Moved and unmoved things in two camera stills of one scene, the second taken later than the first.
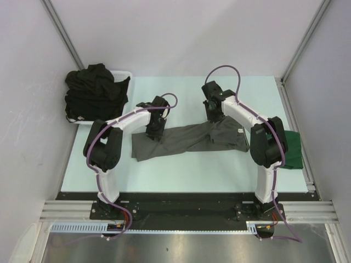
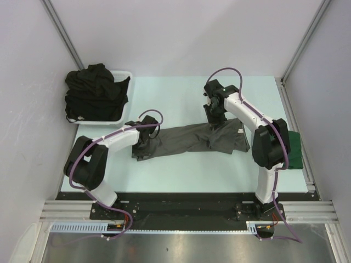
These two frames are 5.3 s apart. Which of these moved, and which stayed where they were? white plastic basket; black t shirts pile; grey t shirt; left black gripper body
Moved: left black gripper body
Stayed: grey t shirt; black t shirts pile; white plastic basket
